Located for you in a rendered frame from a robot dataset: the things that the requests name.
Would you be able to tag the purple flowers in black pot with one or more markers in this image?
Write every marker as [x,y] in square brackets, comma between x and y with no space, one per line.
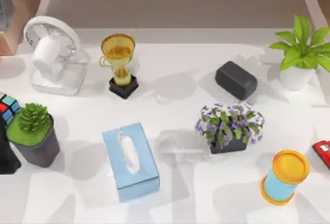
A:
[229,128]

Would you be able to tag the white desk fan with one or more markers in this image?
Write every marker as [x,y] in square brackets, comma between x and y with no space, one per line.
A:
[55,59]

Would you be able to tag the multicoloured puzzle cube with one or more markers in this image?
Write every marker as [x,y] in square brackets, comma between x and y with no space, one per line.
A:
[7,106]

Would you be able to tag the green plant in white pot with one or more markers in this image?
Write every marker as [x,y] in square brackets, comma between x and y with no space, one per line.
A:
[300,54]

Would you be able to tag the black rounded speaker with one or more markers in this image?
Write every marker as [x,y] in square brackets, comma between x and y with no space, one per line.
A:
[236,79]

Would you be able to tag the blue and yellow can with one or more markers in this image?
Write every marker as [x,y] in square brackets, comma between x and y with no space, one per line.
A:
[284,177]

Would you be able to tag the light blue tissue box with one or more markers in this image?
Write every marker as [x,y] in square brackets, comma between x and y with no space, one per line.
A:
[130,157]

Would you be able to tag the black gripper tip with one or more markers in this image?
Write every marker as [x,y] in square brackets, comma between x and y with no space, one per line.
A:
[6,154]

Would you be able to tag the gold trophy on black base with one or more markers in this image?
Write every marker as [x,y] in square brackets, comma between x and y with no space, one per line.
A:
[119,54]

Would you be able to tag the red and white object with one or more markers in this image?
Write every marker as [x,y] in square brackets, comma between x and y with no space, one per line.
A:
[322,150]

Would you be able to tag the succulent in dark grey pot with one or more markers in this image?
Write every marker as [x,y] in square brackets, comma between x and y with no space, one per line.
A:
[33,136]

